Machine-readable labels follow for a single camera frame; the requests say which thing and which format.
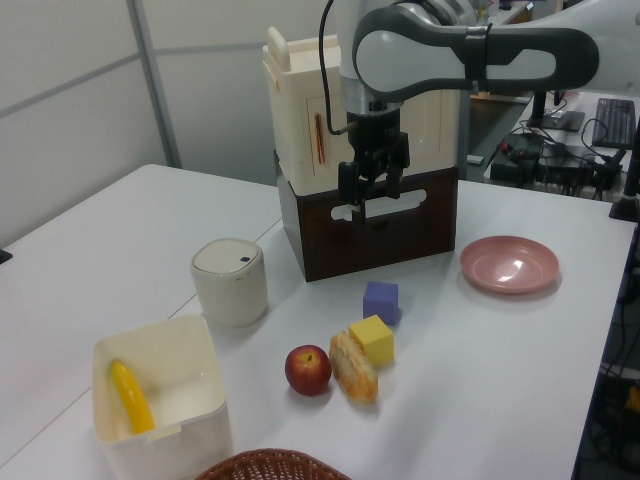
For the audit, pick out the cream toy cabinet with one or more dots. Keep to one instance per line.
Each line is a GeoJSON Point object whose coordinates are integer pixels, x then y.
{"type": "Point", "coordinates": [300, 115]}

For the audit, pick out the black monitor stand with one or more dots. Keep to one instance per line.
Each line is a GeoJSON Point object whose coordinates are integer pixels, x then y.
{"type": "Point", "coordinates": [552, 112]}

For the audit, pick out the dark brown wooden box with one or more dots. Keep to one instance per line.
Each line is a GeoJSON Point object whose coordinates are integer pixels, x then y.
{"type": "Point", "coordinates": [380, 235]}

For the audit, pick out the pink plate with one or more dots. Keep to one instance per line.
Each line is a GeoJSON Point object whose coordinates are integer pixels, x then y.
{"type": "Point", "coordinates": [509, 264]}

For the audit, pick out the red apple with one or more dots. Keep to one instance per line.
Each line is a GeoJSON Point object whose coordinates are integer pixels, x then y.
{"type": "Point", "coordinates": [308, 369]}

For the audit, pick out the yellow banana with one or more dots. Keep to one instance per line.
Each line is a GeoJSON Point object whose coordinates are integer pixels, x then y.
{"type": "Point", "coordinates": [133, 397]}

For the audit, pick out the bread loaf toy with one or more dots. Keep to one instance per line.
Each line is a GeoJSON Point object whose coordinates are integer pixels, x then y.
{"type": "Point", "coordinates": [353, 368]}

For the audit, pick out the black keyboard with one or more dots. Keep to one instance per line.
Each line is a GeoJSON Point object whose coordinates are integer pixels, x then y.
{"type": "Point", "coordinates": [614, 123]}

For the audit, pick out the cream lidded canister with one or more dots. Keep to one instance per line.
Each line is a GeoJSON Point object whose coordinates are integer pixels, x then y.
{"type": "Point", "coordinates": [230, 282]}

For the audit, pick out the white square plastic container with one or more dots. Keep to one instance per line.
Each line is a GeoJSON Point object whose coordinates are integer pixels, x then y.
{"type": "Point", "coordinates": [160, 395]}

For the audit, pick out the yellow foam cube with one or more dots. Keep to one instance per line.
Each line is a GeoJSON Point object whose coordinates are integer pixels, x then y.
{"type": "Point", "coordinates": [372, 339]}

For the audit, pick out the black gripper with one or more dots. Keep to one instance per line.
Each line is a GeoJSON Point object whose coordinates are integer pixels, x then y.
{"type": "Point", "coordinates": [376, 138]}

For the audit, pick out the brown wicker basket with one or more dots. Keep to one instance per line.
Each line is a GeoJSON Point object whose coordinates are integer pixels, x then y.
{"type": "Point", "coordinates": [265, 467]}

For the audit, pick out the purple foam cube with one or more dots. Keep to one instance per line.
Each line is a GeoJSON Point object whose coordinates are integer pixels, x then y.
{"type": "Point", "coordinates": [380, 301]}

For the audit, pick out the black clamp mount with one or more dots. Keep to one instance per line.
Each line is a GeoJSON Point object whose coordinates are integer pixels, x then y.
{"type": "Point", "coordinates": [629, 190]}

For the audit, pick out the white grey Franka robot arm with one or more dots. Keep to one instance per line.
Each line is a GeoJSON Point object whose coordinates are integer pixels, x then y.
{"type": "Point", "coordinates": [440, 55]}

